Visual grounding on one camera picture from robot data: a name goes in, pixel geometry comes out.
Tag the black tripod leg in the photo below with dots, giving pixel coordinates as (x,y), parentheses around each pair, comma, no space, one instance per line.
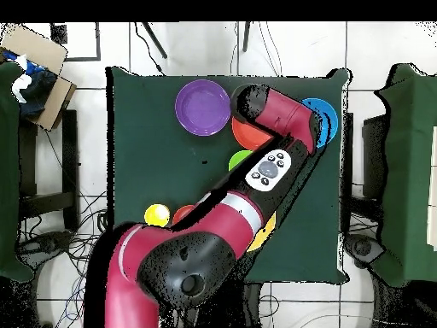
(155,40)
(246,36)

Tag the blue bowl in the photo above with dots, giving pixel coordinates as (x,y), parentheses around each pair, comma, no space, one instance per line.
(329,119)

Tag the green cloth covered table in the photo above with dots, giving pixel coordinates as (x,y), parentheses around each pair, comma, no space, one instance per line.
(406,171)
(8,171)

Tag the blue cloth bag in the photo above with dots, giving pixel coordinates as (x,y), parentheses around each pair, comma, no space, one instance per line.
(37,89)

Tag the black stool frame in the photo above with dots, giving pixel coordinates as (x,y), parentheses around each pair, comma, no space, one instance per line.
(70,153)

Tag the purple bowl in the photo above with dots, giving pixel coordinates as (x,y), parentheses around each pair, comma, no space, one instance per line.
(202,108)

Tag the black box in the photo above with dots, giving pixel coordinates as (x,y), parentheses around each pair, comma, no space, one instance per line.
(374,153)

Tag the dark green table cloth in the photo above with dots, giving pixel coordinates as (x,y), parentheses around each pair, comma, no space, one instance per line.
(153,153)

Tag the large orange bowl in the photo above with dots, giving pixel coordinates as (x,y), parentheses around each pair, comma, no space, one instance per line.
(264,235)

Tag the small green bowl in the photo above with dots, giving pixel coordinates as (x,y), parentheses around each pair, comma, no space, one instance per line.
(237,159)

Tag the brown cardboard box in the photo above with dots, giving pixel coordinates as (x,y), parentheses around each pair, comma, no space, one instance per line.
(37,48)

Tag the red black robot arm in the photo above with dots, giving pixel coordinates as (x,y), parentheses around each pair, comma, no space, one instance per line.
(218,225)

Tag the yellow cup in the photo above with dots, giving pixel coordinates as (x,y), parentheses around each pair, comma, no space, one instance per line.
(156,215)

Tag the black floor frame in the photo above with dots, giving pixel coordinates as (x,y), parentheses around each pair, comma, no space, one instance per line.
(98,41)

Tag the small red bowl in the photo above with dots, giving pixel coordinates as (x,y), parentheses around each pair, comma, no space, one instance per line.
(181,213)

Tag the white board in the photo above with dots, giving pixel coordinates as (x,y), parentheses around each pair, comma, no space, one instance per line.
(433,188)

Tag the large red bowl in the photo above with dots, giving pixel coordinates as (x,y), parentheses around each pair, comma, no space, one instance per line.
(249,136)

